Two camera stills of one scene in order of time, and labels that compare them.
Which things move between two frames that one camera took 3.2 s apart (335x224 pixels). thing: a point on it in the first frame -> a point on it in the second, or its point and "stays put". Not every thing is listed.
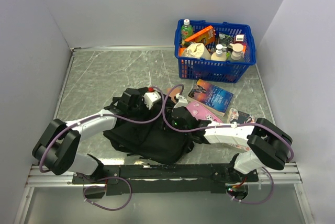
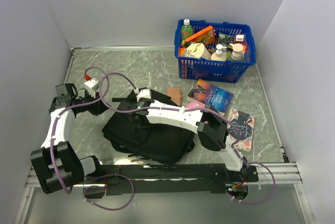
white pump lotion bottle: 219,55 stays put
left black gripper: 141,101 -> 97,108
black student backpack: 147,137 stays put
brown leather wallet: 174,92 stays put
